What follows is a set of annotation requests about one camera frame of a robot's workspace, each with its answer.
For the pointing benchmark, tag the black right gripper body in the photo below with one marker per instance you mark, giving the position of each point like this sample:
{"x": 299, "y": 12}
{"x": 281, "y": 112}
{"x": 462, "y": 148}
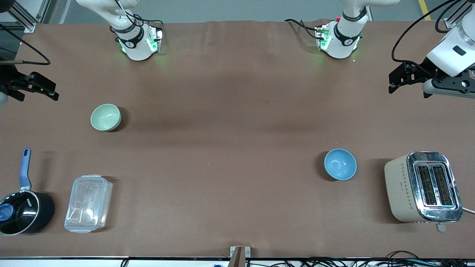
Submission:
{"x": 8, "y": 81}

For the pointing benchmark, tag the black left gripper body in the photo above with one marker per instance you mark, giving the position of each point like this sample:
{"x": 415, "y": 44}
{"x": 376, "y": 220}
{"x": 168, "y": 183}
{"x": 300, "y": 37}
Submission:
{"x": 423, "y": 69}

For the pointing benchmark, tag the green bowl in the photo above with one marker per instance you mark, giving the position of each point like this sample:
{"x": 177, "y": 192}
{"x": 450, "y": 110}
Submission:
{"x": 105, "y": 117}

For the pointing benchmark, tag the blue bowl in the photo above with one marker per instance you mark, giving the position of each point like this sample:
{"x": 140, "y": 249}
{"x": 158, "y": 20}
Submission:
{"x": 340, "y": 164}

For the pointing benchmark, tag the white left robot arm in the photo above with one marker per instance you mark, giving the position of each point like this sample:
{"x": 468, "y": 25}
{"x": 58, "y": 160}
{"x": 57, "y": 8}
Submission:
{"x": 341, "y": 37}

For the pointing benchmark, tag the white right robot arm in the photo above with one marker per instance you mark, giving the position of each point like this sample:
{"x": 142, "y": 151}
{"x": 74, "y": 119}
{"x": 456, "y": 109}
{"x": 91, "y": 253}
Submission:
{"x": 135, "y": 48}

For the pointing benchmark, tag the beige chrome toaster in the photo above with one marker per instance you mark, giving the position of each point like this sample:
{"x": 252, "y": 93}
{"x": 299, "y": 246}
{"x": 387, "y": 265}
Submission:
{"x": 423, "y": 187}

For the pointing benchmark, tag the clear plastic food container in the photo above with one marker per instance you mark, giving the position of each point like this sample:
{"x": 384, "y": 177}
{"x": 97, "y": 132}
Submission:
{"x": 88, "y": 204}

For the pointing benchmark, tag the glass lid blue knob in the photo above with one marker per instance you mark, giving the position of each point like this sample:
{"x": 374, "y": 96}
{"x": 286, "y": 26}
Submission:
{"x": 15, "y": 213}

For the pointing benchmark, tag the brown table cover mat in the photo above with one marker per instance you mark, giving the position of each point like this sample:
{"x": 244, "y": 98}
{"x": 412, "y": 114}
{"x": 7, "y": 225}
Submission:
{"x": 230, "y": 111}

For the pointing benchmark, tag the aluminium frame profile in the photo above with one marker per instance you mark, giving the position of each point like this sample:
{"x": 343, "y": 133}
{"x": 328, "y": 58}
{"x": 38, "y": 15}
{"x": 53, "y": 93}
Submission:
{"x": 22, "y": 15}
{"x": 456, "y": 16}

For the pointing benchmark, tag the metal table edge bracket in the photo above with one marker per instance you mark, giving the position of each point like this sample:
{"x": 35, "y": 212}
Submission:
{"x": 239, "y": 256}

